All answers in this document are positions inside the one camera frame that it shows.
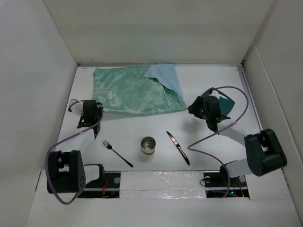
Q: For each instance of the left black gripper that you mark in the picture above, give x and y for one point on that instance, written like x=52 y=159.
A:
x=99 y=112

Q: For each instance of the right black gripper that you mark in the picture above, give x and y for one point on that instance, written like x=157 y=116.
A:
x=199 y=102

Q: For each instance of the teal square plate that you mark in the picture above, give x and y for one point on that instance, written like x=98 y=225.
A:
x=225 y=105

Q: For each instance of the black fork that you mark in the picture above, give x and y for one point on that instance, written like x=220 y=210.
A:
x=108 y=146

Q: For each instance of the green patterned placemat cloth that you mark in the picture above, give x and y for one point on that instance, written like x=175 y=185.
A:
x=137 y=90

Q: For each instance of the black table knife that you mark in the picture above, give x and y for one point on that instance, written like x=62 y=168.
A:
x=175 y=142

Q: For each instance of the steel cup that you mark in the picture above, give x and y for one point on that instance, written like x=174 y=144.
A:
x=148 y=145

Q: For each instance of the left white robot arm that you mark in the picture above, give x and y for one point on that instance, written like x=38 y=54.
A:
x=64 y=168

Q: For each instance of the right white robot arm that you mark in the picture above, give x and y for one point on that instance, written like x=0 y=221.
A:
x=264 y=153

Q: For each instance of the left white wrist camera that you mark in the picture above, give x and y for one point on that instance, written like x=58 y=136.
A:
x=75 y=107

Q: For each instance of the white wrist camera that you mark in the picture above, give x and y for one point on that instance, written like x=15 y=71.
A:
x=75 y=107
x=217 y=94

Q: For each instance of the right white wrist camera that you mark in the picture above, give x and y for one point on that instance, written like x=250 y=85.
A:
x=217 y=94

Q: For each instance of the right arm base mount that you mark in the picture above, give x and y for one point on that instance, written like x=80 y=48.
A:
x=216 y=185

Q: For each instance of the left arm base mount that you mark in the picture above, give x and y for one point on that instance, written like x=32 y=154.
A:
x=106 y=186

